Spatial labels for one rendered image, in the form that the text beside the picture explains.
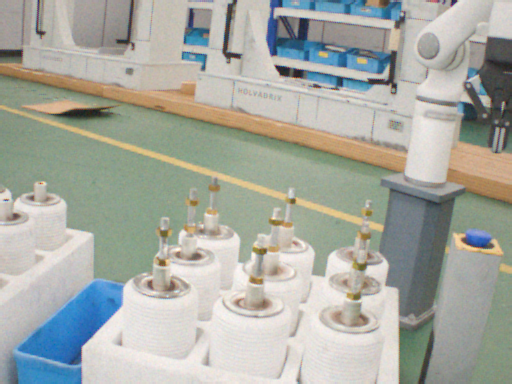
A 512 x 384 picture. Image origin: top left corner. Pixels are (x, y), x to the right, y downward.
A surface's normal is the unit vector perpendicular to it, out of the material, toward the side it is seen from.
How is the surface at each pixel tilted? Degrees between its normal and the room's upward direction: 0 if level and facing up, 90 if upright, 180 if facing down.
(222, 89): 90
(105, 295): 88
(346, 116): 90
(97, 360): 90
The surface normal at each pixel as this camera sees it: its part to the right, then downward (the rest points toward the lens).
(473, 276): -0.20, 0.23
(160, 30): 0.76, 0.25
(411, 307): 0.07, 0.26
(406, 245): -0.65, 0.13
